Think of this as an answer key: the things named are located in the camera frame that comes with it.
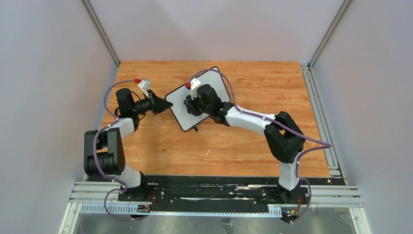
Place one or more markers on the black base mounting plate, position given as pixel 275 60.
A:
pixel 215 194

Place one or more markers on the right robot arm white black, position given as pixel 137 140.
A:
pixel 280 131

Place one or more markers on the right aluminium corner post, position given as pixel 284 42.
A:
pixel 329 32

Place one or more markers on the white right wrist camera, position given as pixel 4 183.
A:
pixel 194 84

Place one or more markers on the aluminium corner post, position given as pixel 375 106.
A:
pixel 329 32
pixel 87 4

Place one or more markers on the aluminium front rail frame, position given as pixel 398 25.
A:
pixel 338 210

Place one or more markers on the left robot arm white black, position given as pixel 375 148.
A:
pixel 103 149

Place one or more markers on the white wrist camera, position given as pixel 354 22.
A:
pixel 194 84
pixel 144 86

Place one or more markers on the white whiteboard with black frame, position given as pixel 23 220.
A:
pixel 187 121

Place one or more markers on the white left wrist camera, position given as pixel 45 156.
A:
pixel 144 86

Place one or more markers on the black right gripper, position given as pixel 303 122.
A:
pixel 189 105

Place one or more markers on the left aluminium corner post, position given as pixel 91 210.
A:
pixel 87 4

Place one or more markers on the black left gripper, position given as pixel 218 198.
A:
pixel 155 104

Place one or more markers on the right aluminium table rail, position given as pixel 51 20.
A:
pixel 333 162

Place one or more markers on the blue and black eraser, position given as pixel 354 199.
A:
pixel 189 108

